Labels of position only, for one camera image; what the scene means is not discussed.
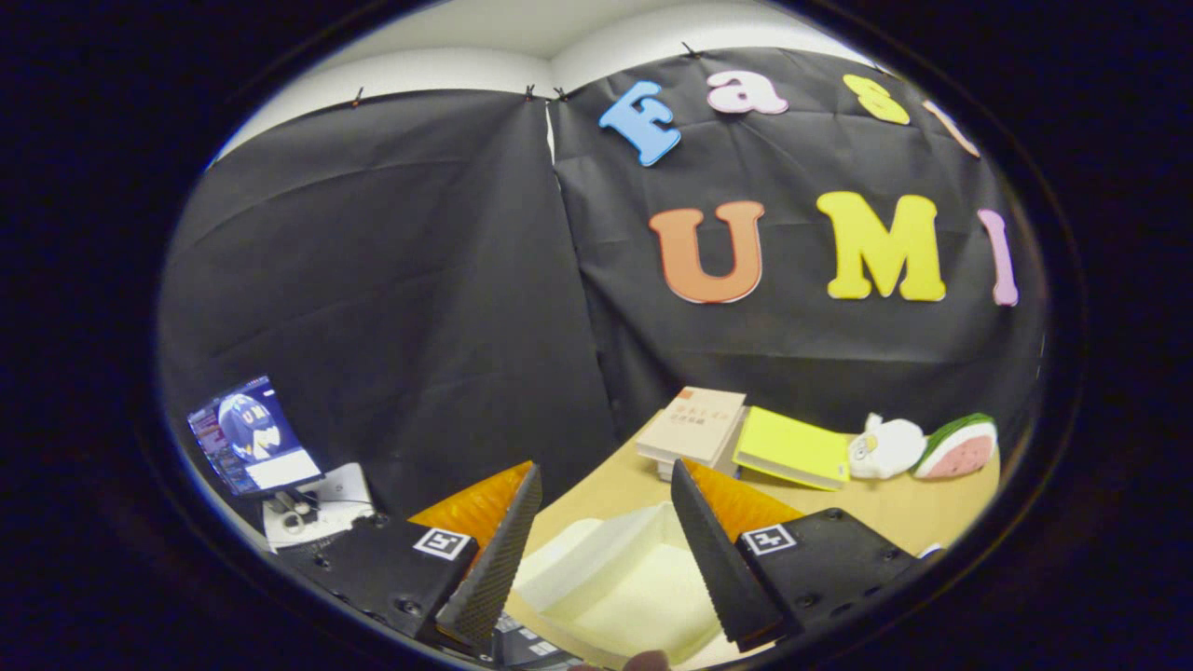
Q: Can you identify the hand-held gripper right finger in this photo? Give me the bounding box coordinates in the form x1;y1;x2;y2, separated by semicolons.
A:
669;458;944;653

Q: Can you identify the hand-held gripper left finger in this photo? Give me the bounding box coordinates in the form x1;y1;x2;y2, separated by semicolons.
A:
273;460;543;656

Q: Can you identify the cream fabric storage box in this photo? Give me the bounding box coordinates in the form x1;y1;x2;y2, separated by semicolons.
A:
508;501;779;670

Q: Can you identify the grey book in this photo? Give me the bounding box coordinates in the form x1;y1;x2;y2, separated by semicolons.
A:
655;410;747;482

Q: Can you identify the beige book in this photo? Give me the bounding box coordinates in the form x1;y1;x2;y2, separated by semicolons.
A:
636;387;747;467

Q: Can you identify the yellow book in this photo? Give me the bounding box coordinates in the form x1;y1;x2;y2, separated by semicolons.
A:
732;405;851;492

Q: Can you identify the white plush toy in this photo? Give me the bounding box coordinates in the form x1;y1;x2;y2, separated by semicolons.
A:
848;413;929;480

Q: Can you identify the watermelon slice plush toy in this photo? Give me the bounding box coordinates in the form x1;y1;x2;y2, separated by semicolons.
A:
913;413;998;480

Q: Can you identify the laptop with lit screen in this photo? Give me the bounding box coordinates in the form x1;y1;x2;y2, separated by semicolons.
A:
186;376;324;497

